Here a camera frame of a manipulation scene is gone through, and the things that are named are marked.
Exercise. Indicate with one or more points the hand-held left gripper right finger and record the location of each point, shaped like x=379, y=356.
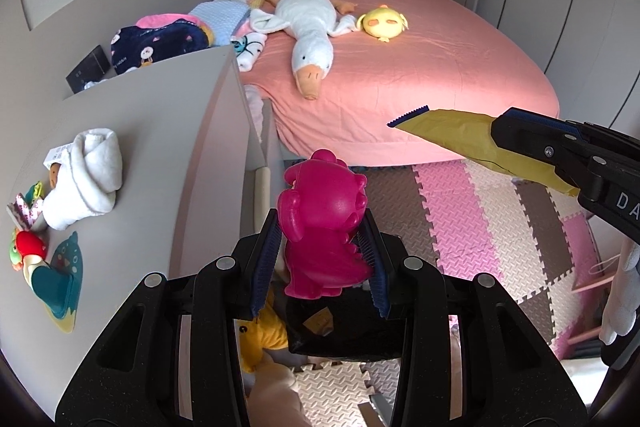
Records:
x=376, y=279

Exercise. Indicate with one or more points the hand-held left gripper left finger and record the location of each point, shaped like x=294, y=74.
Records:
x=260, y=277

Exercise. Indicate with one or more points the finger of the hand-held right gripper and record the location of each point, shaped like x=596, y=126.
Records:
x=605, y=138
x=530, y=139

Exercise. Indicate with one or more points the black bin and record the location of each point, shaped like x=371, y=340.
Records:
x=345, y=327

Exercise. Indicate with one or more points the yellow cloth piece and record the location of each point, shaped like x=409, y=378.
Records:
x=455, y=132

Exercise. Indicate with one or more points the pink dinosaur toy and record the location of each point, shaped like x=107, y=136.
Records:
x=320, y=227

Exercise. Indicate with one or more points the yellow plush toy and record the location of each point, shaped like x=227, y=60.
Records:
x=262, y=337

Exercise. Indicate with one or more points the white hanging plush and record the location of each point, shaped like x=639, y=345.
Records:
x=622, y=297

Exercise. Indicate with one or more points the pink foam puzzle mat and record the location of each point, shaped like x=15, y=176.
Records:
x=480, y=227

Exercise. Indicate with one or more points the cream plush toy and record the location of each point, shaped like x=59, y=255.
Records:
x=277, y=392

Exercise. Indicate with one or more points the bed with pink sheet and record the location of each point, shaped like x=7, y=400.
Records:
x=425, y=72

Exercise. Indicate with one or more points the yellow chick plush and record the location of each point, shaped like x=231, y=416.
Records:
x=382, y=23

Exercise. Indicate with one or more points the teal fish-shaped board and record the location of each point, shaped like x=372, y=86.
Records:
x=67, y=257

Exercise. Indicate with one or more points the white towel doll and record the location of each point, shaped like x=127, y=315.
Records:
x=92, y=177

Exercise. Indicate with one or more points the white printed cloth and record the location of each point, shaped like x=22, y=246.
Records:
x=250, y=49

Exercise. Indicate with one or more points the teal and red bird toy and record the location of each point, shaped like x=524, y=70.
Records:
x=30, y=249

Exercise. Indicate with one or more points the striped pink paper toy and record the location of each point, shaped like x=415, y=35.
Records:
x=25, y=207

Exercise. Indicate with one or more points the white goose plush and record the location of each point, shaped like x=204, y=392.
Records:
x=307, y=22

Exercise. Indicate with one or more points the navy printed blanket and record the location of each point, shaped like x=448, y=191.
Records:
x=155, y=44

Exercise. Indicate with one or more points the light blue blanket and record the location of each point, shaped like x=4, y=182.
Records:
x=222, y=17

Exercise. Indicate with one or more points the pink cloth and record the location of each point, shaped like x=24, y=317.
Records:
x=165, y=19

